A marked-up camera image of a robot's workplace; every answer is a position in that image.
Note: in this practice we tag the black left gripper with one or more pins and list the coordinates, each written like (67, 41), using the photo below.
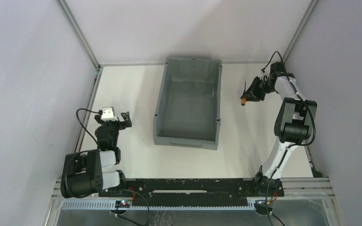
(115, 124)

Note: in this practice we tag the left controller board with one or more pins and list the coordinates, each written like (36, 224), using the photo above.
(123, 204)

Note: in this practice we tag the grey plastic storage bin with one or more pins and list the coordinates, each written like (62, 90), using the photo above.
(187, 113)

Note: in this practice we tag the right controller board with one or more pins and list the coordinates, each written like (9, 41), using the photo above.
(263, 207)

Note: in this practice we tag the corner aluminium post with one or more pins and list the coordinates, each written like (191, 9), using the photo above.
(300, 28)
(70, 18)

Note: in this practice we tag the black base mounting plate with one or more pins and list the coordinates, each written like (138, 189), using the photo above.
(210, 192)

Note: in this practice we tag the left aluminium frame rail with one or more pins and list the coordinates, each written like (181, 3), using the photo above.
(89, 104)

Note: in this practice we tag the orange handled screwdriver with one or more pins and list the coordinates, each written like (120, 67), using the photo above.
(244, 97)

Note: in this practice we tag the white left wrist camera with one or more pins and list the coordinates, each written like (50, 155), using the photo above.
(108, 114)

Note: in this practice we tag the right corner aluminium post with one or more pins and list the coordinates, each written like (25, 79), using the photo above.
(300, 28)

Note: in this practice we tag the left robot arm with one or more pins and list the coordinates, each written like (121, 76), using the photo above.
(84, 172)

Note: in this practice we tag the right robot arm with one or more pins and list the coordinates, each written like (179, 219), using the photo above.
(294, 125)

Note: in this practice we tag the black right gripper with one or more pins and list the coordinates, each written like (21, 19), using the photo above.
(253, 90)

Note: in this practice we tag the left corner aluminium post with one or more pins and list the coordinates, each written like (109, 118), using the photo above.
(70, 18)

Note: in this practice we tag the controller board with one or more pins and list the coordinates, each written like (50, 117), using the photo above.
(263, 207)
(123, 204)

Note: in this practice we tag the front aluminium frame rails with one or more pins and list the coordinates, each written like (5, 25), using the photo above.
(294, 188)

